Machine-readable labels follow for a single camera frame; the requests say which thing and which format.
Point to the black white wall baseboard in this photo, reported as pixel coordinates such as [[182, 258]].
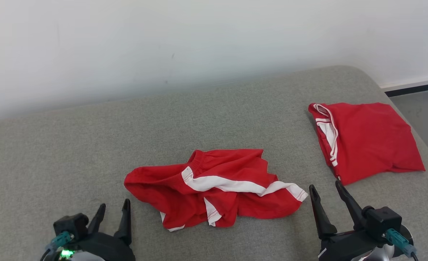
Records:
[[417, 88]]

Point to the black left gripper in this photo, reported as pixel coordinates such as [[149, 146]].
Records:
[[108, 248]]

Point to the red shorts with white stripes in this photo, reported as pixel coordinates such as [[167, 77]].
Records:
[[235, 166]]

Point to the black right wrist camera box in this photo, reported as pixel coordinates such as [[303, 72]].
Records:
[[382, 221]]

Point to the red jersey with white sleeves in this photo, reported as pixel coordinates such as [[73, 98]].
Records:
[[370, 137]]

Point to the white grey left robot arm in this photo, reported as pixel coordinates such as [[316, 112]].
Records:
[[81, 257]]

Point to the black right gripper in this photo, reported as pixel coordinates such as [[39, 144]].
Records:
[[344, 248]]

